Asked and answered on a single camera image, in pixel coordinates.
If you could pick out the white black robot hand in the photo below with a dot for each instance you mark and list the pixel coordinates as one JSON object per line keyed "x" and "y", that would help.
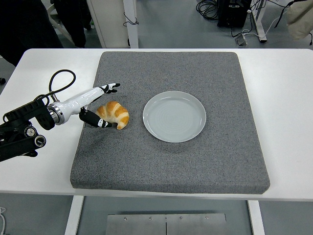
{"x": 83, "y": 98}

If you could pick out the golden croissant bread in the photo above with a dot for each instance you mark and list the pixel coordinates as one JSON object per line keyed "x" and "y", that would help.
{"x": 115, "y": 111}

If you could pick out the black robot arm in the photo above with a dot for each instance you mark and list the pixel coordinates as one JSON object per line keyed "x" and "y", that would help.
{"x": 19, "y": 144}

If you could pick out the round grey plate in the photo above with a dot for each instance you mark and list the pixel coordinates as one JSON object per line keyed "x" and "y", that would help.
{"x": 173, "y": 117}

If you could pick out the grey metal plate with screws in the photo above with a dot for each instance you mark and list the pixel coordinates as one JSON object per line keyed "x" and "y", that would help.
{"x": 146, "y": 225}

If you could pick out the white desk side panel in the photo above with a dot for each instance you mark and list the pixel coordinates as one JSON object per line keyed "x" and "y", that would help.
{"x": 110, "y": 24}

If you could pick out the person's leg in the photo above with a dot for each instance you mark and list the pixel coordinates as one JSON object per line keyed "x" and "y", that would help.
{"x": 24, "y": 24}
{"x": 73, "y": 19}

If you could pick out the small black object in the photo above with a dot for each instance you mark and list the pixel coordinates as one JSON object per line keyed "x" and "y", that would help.
{"x": 2, "y": 81}

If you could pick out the grey square foam mat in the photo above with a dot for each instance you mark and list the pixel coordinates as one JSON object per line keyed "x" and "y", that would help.
{"x": 171, "y": 166}

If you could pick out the white table leg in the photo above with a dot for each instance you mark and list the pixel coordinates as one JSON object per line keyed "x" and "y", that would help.
{"x": 72, "y": 218}
{"x": 256, "y": 220}

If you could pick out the small grey foot pedal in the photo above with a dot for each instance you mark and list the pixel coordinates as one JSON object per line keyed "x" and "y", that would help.
{"x": 242, "y": 41}

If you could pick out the black computer tower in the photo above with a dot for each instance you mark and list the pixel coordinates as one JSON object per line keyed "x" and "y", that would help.
{"x": 232, "y": 14}

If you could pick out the white desk leg with foot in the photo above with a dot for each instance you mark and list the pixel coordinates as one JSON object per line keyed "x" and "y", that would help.
{"x": 260, "y": 27}

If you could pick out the beige cloth bag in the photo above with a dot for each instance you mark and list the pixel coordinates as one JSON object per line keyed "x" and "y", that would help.
{"x": 299, "y": 22}

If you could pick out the white chair frame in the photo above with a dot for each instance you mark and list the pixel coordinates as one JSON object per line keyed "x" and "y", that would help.
{"x": 57, "y": 23}

